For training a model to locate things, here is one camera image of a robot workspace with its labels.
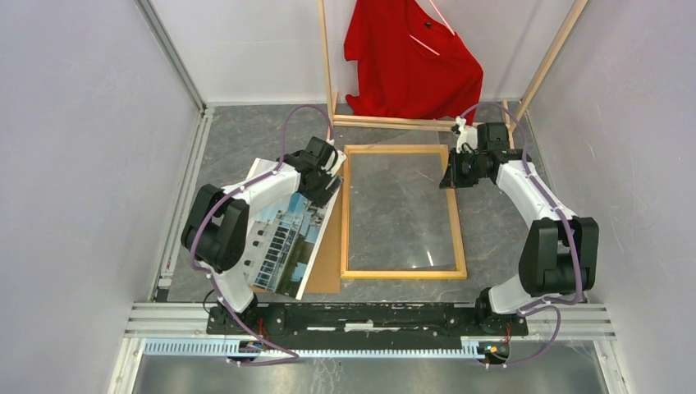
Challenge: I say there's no clear acrylic sheet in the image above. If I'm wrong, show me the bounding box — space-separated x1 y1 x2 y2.
347 153 456 272

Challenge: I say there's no building and sky photo print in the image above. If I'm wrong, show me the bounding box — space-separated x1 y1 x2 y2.
240 191 338 300

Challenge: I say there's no yellow wooden picture frame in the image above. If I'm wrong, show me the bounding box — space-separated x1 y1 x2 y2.
340 144 468 280

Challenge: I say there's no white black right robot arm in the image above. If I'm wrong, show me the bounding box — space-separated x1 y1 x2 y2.
439 117 599 335

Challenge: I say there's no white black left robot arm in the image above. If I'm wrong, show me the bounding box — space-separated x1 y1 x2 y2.
181 137 346 335

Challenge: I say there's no wooden clothes rack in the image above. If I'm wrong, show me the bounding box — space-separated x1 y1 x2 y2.
317 0 588 132

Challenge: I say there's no brown cardboard backing board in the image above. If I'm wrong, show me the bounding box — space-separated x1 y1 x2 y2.
255 190 344 296

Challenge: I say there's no red t-shirt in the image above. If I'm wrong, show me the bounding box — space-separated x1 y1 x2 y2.
344 1 484 121

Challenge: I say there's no pink clothes hanger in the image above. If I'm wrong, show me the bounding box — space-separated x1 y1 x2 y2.
405 1 456 56

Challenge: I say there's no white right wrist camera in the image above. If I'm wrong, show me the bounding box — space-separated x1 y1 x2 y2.
453 117 478 153

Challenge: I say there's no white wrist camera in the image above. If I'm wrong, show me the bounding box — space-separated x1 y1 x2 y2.
453 117 478 153
324 140 346 176

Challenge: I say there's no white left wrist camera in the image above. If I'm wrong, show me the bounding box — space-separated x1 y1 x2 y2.
324 140 346 176

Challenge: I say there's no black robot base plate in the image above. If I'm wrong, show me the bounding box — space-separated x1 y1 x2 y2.
240 302 529 350

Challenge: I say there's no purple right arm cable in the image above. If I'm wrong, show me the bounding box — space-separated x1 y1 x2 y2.
459 102 585 369

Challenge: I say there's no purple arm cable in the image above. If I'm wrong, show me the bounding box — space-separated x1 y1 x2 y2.
188 104 336 366
459 102 585 369

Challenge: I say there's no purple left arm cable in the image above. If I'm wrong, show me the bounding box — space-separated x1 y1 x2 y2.
188 104 336 366

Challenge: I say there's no aluminium rail frame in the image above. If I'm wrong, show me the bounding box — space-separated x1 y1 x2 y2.
107 0 634 394

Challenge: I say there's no grey slotted cable duct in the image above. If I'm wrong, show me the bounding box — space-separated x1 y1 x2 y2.
144 338 506 360

